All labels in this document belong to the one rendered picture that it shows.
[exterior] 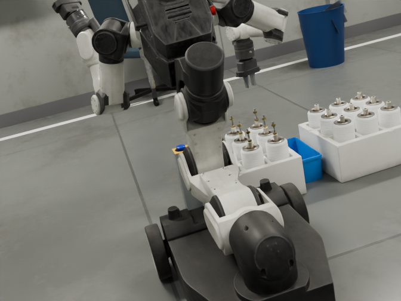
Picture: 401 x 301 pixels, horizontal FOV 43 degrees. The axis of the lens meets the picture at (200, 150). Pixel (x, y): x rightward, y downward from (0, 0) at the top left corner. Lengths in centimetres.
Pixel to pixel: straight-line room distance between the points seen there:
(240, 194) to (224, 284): 28
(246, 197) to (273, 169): 62
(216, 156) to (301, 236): 42
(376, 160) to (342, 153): 18
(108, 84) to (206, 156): 44
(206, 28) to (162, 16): 14
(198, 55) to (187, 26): 19
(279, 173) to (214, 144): 50
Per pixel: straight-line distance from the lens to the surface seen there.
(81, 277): 207
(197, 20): 164
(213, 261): 160
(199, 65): 143
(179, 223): 178
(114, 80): 187
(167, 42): 160
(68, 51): 476
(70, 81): 480
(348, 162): 231
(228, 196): 156
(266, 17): 198
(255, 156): 215
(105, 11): 433
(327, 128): 240
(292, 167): 220
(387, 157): 241
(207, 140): 175
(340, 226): 201
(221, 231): 146
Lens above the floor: 104
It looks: 20 degrees down
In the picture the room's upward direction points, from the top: 12 degrees counter-clockwise
